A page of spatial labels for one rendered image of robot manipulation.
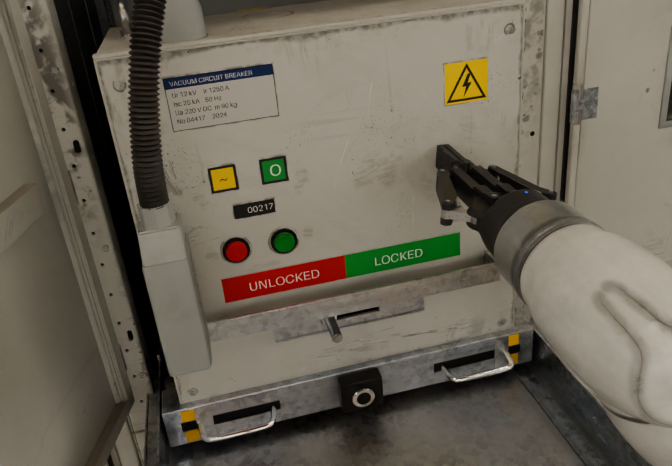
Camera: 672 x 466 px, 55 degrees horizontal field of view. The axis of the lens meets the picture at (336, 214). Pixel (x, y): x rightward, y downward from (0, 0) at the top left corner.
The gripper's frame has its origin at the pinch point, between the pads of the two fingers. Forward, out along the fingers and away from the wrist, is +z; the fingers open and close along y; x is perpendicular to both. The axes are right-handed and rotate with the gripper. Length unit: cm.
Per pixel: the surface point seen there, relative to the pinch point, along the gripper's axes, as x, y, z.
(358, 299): -17.1, -11.5, -0.7
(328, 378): -31.2, -14.9, 2.0
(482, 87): 8.3, 4.7, 3.7
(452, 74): 10.1, 0.6, 3.7
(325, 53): 13.2, -14.8, 3.5
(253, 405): -33.8, -25.4, 1.8
